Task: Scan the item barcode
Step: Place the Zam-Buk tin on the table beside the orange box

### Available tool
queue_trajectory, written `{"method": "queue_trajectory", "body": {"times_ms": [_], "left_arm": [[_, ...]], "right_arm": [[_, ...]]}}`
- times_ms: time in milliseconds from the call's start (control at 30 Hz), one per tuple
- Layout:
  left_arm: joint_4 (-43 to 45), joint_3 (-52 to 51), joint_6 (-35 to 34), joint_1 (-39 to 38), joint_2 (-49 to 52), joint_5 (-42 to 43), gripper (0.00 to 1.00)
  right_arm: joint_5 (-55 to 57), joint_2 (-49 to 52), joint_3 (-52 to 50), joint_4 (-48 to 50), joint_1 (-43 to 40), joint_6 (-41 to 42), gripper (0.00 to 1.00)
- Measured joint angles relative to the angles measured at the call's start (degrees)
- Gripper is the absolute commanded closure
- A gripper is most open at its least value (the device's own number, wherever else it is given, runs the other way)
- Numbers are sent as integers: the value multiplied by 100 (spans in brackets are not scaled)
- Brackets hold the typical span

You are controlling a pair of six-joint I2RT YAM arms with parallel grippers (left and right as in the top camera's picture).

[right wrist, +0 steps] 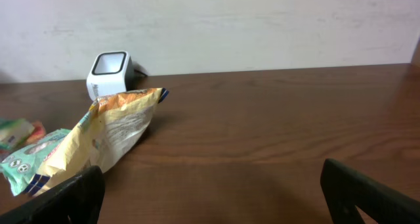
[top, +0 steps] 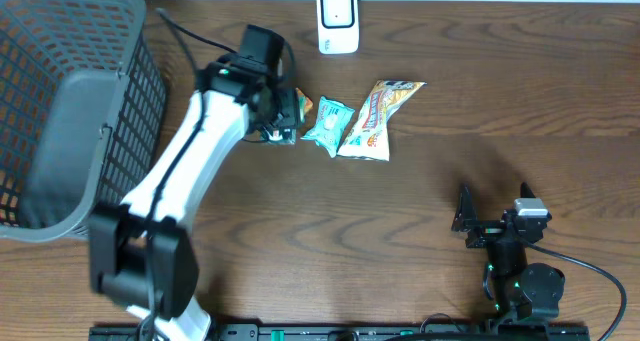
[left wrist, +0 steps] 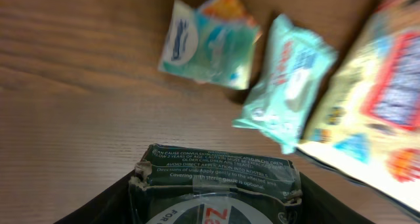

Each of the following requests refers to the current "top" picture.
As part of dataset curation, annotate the small teal packet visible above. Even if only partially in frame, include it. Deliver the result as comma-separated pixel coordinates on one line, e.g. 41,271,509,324
261,128,297,145

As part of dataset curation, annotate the small orange box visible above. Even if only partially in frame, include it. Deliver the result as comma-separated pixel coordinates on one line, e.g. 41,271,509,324
295,88,313,123

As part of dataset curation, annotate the teal wet wipes pack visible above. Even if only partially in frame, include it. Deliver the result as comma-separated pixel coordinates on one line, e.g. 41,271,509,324
301,96,355,158

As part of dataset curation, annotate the yellow snack bag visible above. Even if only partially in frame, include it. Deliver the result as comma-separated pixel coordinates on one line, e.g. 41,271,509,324
337,80,426,161

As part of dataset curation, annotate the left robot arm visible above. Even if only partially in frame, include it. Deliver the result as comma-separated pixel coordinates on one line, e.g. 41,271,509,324
89,52,300,340

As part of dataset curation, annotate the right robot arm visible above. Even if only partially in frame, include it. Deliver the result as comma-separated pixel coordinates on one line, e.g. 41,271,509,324
451,183,565,323

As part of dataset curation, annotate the white barcode scanner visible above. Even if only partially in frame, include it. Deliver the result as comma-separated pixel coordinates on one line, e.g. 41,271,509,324
316,0,360,55

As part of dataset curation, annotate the grey plastic shopping basket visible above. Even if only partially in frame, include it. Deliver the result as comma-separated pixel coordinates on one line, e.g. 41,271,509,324
1,0,167,243

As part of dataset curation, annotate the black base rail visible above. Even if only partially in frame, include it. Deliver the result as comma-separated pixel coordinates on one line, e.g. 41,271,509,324
88,322,591,341

